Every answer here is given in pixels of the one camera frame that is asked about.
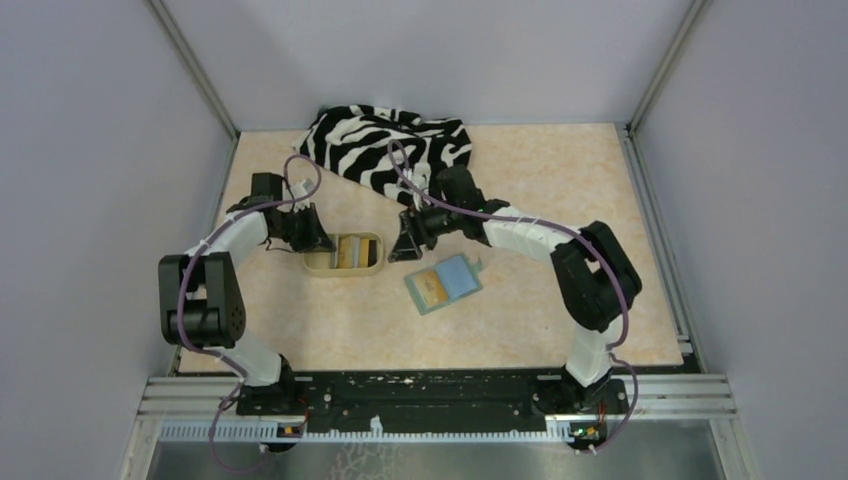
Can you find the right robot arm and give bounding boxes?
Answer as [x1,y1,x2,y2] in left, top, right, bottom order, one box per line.
[388,165,642,412]

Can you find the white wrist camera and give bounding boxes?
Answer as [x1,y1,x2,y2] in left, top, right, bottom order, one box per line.
[402,169,429,195]
[290,179,316,211]

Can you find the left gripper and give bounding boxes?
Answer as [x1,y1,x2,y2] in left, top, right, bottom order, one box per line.
[273,202,337,254]

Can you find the dark VIP card upper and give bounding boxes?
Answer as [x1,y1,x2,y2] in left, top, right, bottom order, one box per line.
[367,239,381,267]

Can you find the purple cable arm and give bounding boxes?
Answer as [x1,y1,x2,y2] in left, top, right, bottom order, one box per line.
[173,154,324,473]
[386,139,641,455]

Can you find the beige oval tray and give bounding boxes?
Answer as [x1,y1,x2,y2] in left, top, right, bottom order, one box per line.
[302,232,385,278]

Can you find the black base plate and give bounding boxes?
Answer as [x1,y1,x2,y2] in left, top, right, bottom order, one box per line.
[235,368,629,434]

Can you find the green card holder wallet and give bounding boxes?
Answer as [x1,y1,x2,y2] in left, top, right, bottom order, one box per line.
[404,254,483,316]

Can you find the yellow card in holder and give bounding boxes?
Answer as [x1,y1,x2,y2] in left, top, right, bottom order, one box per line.
[412,269,449,310]

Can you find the aluminium front rail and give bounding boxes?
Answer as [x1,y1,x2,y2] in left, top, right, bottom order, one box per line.
[120,369,759,479]

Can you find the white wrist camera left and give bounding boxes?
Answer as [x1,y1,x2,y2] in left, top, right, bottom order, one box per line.
[290,179,316,211]

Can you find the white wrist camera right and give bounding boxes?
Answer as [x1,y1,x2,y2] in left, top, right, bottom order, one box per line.
[402,169,429,195]

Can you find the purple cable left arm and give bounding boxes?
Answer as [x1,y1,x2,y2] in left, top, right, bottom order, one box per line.
[173,154,324,473]

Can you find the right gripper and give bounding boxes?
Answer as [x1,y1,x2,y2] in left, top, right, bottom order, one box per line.
[388,199,462,264]

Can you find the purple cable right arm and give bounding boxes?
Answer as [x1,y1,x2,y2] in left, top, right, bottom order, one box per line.
[386,139,641,455]

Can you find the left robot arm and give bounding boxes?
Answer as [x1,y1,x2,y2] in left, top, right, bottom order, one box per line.
[157,173,335,414]

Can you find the white card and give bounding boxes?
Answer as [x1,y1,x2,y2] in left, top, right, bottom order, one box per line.
[349,236,363,268]

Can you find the zebra striped cloth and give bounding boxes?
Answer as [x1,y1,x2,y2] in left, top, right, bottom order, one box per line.
[292,104,473,206]

